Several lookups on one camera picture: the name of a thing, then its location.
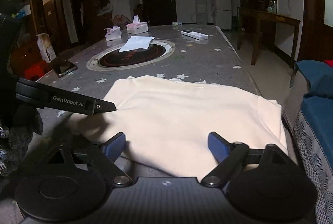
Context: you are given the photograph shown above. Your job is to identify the black smartphone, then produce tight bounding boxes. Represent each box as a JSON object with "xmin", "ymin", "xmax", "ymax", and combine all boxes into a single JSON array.
[{"xmin": 50, "ymin": 60, "xmax": 78, "ymax": 78}]

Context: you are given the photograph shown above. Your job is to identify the brown wooden side table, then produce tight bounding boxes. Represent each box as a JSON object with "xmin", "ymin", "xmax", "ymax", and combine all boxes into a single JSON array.
[{"xmin": 236, "ymin": 7, "xmax": 300, "ymax": 68}]

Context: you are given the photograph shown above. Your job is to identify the water dispenser with blue bottle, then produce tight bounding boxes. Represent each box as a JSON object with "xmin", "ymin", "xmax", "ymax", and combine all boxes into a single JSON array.
[{"xmin": 195, "ymin": 0, "xmax": 208, "ymax": 25}]

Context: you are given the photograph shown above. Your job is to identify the white paper bag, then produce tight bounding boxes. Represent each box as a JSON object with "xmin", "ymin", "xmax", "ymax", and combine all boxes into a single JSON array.
[{"xmin": 36, "ymin": 33, "xmax": 56, "ymax": 63}]

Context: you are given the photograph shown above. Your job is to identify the white pink tissue box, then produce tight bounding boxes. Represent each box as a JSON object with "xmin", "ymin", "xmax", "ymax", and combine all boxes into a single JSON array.
[{"xmin": 126, "ymin": 15, "xmax": 148, "ymax": 34}]

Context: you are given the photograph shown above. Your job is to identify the white remote control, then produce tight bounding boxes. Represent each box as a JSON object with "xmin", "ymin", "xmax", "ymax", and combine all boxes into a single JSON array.
[{"xmin": 181, "ymin": 30, "xmax": 209, "ymax": 41}]

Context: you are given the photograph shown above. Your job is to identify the dark wooden shelf cabinet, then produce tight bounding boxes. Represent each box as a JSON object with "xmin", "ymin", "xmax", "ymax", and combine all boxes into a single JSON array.
[{"xmin": 0, "ymin": 0, "xmax": 108, "ymax": 53}]

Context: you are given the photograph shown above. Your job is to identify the cream white garment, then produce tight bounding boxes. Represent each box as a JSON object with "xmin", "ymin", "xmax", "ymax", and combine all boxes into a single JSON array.
[{"xmin": 68, "ymin": 76, "xmax": 287, "ymax": 179}]

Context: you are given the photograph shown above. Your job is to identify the white folded cloth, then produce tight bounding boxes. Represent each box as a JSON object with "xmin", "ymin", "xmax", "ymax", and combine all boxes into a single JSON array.
[{"xmin": 119, "ymin": 36, "xmax": 155, "ymax": 53}]

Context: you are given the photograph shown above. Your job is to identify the electric floor fan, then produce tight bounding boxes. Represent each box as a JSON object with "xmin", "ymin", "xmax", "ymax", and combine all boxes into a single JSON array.
[{"xmin": 113, "ymin": 15, "xmax": 132, "ymax": 30}]

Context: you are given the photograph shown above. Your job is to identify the small green packet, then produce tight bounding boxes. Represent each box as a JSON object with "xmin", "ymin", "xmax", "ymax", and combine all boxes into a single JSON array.
[{"xmin": 171, "ymin": 22, "xmax": 182, "ymax": 26}]

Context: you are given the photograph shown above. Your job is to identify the soft tissue pack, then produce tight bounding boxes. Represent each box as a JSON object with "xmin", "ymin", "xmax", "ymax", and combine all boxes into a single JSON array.
[{"xmin": 104, "ymin": 26, "xmax": 122, "ymax": 41}]

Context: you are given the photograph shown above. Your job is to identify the white refrigerator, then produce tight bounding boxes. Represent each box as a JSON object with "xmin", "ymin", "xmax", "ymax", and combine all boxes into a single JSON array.
[{"xmin": 214, "ymin": 0, "xmax": 232, "ymax": 30}]

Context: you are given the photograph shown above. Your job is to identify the red plastic stool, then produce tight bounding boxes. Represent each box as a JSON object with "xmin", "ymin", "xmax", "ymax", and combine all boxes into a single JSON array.
[{"xmin": 24, "ymin": 60, "xmax": 52, "ymax": 81}]

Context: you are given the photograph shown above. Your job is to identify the round black induction cooktop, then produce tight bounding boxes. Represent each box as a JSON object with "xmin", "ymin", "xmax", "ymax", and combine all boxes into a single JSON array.
[{"xmin": 98, "ymin": 44, "xmax": 167, "ymax": 68}]

